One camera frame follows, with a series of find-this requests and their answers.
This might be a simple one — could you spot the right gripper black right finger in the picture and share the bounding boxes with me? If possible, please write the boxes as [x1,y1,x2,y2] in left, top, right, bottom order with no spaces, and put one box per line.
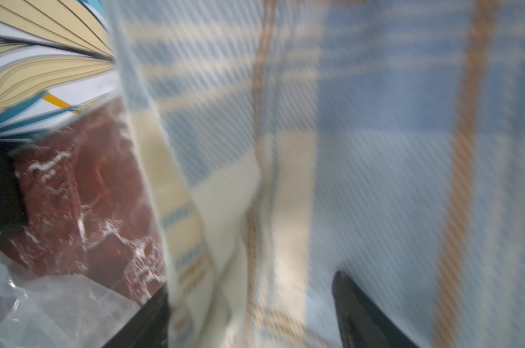
[332,271,417,348]

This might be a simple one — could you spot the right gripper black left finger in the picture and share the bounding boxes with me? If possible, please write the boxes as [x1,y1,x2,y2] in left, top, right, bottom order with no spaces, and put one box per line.
[103,284,171,348]

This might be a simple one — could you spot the clear plastic vacuum bag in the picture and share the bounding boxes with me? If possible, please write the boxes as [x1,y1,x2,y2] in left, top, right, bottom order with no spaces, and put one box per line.
[0,252,139,347]

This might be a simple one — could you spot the cream blue plaid blanket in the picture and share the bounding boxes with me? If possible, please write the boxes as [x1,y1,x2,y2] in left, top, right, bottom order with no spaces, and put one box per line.
[103,1,525,347]

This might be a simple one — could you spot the yellow black toolbox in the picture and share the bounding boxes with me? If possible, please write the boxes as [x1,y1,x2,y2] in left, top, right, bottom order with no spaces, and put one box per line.
[0,143,28,240]

